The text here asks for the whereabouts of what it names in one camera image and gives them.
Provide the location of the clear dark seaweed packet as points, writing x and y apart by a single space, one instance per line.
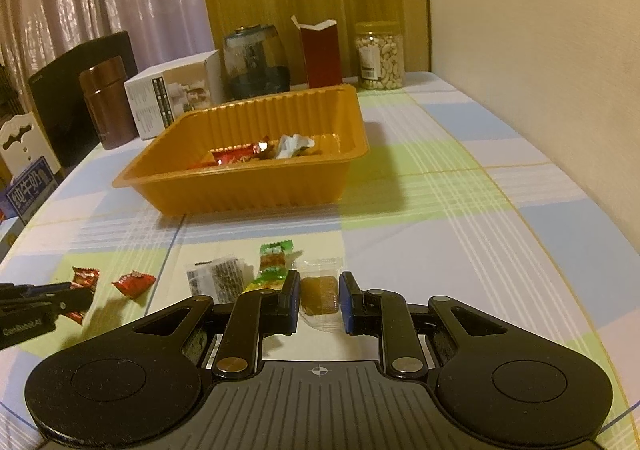
223 279

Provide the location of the yellow candy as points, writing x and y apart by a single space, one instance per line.
265 284

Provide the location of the silver green snack bag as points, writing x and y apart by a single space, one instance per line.
292 146

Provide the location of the dark red open carton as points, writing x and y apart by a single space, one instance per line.
321 51

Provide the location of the orange plastic tray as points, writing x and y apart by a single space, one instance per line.
331 116

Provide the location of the dark glass jar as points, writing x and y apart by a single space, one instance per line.
255 62

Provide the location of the large red snack packet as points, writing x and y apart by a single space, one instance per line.
226 156

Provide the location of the brown metal thermos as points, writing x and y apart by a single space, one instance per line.
106 100

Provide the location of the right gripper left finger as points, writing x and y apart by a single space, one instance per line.
255 315

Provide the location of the white product box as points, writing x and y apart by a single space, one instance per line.
160 94

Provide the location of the white wooden chair back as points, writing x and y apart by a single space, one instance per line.
22 142

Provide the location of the blue milk carton box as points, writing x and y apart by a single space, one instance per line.
27 192

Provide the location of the green candy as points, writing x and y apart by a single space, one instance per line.
273 259

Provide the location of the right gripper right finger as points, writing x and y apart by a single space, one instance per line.
386 316

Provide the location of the small red candy packet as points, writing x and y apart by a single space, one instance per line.
87 279

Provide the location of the tiny red candy packet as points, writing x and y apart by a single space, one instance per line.
265 149

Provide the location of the clear brown candy packet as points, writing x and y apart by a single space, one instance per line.
320 305

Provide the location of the clear jar of nuts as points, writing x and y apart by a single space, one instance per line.
380 49

